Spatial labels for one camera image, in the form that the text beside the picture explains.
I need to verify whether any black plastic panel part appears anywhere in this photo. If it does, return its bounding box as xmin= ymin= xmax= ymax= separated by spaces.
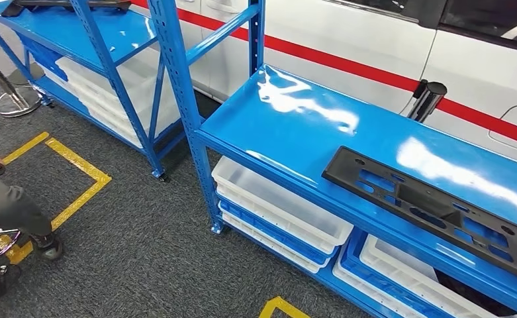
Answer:
xmin=321 ymin=146 xmax=517 ymax=286
xmin=1 ymin=0 xmax=132 ymax=17

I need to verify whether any blue metal shelf rack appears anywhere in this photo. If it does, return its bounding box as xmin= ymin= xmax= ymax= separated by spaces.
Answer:
xmin=147 ymin=0 xmax=517 ymax=318
xmin=0 ymin=0 xmax=189 ymax=182

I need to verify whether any person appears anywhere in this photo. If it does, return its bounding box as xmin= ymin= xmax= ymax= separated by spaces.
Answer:
xmin=0 ymin=140 xmax=64 ymax=303

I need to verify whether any yellow floor tape marking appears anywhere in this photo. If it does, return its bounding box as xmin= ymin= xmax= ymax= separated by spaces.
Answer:
xmin=258 ymin=296 xmax=312 ymax=318

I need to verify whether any red barrier belt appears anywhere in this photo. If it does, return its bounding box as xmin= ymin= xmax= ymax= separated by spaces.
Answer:
xmin=438 ymin=97 xmax=517 ymax=150
xmin=130 ymin=0 xmax=419 ymax=93

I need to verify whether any white car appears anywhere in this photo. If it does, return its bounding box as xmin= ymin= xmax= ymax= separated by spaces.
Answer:
xmin=128 ymin=0 xmax=517 ymax=170

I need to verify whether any chrome stanchion post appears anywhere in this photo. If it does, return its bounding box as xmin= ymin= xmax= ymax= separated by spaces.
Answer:
xmin=0 ymin=42 xmax=44 ymax=119

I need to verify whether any black stanchion post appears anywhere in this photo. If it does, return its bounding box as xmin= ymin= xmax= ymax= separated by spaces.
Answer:
xmin=407 ymin=79 xmax=447 ymax=124

